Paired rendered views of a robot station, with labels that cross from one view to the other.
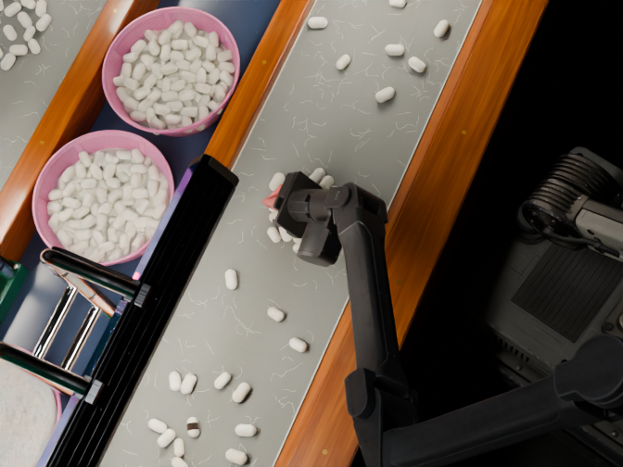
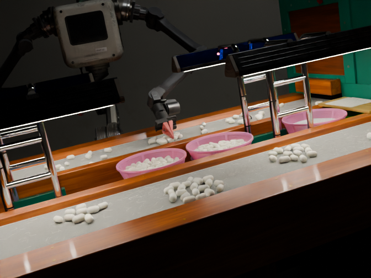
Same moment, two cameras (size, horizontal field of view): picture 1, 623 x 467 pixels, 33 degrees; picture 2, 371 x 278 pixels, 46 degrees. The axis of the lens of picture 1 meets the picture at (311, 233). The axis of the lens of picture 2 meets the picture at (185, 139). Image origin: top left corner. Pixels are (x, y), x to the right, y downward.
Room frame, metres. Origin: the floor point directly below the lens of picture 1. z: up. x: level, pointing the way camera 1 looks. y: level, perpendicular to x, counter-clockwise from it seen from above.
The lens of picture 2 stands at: (2.37, 1.04, 1.20)
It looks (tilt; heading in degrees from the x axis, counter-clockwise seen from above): 14 degrees down; 210
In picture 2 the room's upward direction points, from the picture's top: 10 degrees counter-clockwise
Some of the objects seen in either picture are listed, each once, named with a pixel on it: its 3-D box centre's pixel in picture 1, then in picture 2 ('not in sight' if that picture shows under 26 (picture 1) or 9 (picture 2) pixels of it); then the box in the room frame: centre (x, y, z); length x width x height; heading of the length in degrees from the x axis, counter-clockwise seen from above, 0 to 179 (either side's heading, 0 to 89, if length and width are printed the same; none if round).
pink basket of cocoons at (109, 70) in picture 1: (176, 79); (153, 171); (1.07, 0.14, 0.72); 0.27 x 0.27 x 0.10
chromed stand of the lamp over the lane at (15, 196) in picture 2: not in sight; (25, 144); (1.25, -0.29, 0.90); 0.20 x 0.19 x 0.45; 137
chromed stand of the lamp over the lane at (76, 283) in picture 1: (108, 352); (250, 91); (0.54, 0.37, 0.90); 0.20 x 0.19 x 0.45; 137
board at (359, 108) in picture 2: not in sight; (355, 104); (0.39, 0.78, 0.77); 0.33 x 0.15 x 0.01; 47
